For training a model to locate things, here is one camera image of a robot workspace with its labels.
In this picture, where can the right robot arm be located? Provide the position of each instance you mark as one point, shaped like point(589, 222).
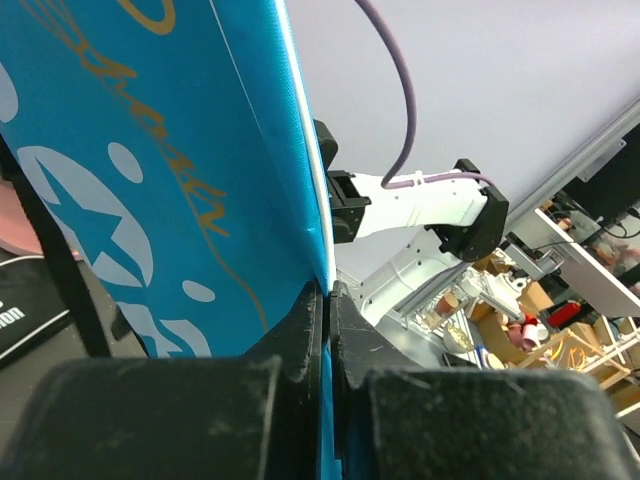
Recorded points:
point(458, 215)

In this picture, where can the black sport racket bag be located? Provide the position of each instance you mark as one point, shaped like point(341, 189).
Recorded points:
point(31, 309)

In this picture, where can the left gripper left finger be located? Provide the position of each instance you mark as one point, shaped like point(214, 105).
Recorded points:
point(255, 416)

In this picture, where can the blue sport racket bag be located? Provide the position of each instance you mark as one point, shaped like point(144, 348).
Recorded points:
point(166, 155)

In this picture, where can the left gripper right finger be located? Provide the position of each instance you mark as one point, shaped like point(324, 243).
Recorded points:
point(394, 419)

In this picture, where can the pink three-tier shelf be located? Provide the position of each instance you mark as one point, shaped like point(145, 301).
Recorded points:
point(16, 232)

